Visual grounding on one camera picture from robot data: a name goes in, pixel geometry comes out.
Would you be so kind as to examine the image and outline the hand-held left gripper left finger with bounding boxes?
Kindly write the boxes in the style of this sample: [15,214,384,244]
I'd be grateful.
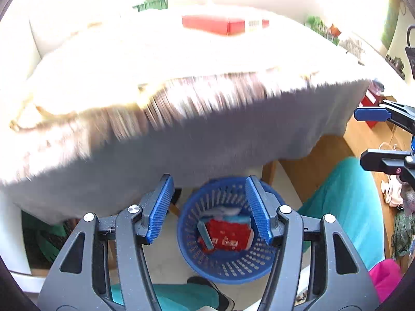
[38,174,175,311]

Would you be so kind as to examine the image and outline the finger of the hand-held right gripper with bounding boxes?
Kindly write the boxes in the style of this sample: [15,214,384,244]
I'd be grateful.
[361,149,415,182]
[354,100,415,133]

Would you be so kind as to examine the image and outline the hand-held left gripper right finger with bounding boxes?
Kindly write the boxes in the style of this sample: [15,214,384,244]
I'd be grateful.
[245,175,380,311]

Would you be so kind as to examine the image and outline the red snack packet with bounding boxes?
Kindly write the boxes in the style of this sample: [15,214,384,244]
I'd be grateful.
[199,218,255,251]

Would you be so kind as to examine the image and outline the light blue tube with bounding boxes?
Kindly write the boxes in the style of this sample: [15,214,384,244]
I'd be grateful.
[198,222,215,250]

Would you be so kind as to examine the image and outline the blue plastic basket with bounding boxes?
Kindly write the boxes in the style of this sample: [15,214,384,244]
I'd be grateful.
[177,177,303,285]

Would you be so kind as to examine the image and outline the person's teal trousers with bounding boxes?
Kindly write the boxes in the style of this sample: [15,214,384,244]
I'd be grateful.
[110,157,385,311]

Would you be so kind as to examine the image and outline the grey table cover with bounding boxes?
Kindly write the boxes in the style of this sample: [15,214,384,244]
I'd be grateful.
[0,78,372,225]

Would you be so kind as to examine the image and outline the black and white shoe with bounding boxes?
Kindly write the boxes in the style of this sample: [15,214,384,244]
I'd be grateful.
[186,276,236,311]

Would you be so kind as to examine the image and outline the green gift bag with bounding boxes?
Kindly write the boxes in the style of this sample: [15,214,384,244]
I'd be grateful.
[305,15,341,46]

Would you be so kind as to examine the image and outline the pink cloth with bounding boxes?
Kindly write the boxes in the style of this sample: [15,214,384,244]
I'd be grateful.
[368,259,404,305]

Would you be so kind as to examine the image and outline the yellow striped cloth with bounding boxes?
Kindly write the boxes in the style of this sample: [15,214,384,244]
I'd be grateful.
[10,3,370,130]

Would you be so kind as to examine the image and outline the red and white box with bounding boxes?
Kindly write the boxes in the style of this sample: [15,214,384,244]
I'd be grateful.
[182,15,270,36]

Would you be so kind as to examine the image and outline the green and white carton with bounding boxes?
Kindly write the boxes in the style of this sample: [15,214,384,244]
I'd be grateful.
[132,0,169,12]

